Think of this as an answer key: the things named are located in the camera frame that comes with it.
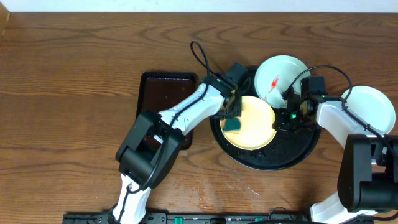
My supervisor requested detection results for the green yellow sponge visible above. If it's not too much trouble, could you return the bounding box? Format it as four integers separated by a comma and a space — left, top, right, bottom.
221, 118, 241, 131

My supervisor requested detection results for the yellow plate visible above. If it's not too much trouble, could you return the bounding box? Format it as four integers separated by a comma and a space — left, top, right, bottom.
220, 96, 277, 151

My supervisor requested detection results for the pale blue plate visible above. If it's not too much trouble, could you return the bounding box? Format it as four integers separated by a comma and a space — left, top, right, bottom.
254, 55, 307, 108
347, 86, 396, 134

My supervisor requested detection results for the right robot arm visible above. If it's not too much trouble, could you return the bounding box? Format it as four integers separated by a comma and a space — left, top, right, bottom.
276, 95, 397, 223

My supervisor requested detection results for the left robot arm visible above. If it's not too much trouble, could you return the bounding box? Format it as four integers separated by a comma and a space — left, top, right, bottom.
109, 74, 247, 223

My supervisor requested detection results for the black round tray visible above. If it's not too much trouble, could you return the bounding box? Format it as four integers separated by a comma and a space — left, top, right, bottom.
209, 67, 322, 171

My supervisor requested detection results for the black rectangular tray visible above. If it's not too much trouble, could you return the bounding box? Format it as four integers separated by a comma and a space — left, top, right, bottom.
136, 71, 198, 151

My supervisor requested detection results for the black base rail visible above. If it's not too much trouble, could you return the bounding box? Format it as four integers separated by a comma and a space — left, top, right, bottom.
62, 213, 308, 224

